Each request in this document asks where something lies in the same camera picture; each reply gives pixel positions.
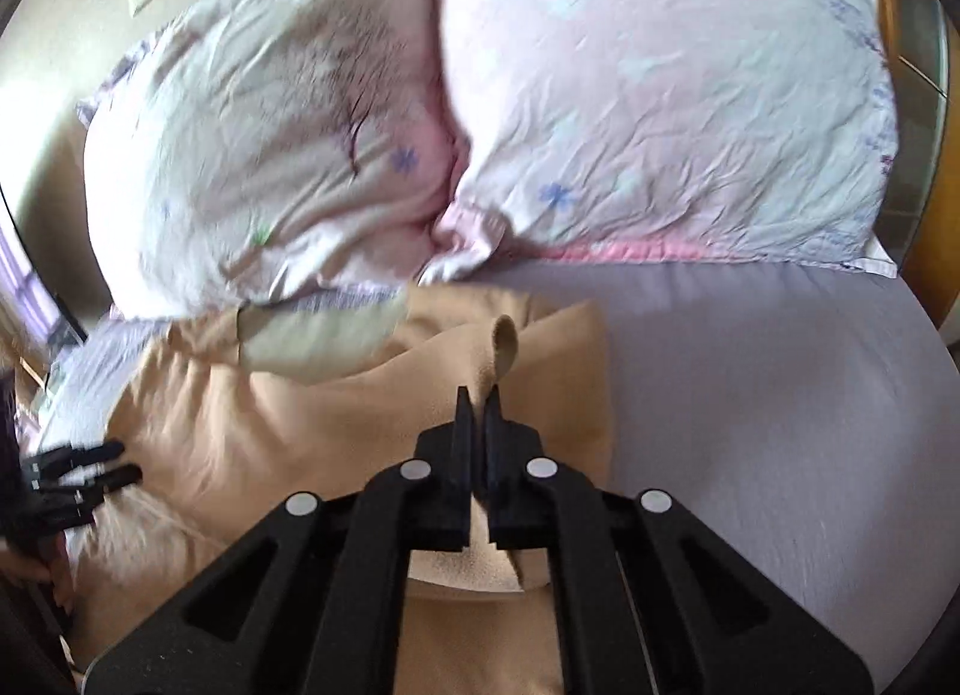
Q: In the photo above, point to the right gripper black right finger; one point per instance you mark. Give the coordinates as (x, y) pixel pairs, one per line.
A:
(647, 598)

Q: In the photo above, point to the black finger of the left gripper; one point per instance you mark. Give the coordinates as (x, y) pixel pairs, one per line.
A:
(41, 508)
(54, 464)

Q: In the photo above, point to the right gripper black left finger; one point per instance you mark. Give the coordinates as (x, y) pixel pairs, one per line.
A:
(310, 599)

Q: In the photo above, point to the tan fleece garment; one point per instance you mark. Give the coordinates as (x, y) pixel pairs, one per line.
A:
(221, 446)

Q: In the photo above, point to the lavender bed sheet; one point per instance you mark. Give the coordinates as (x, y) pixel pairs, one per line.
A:
(810, 417)

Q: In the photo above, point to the floral pillow near door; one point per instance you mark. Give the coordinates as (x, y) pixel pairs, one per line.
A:
(644, 131)

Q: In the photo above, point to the floral pillow near wall switch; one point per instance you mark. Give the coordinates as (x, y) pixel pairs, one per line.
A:
(251, 150)

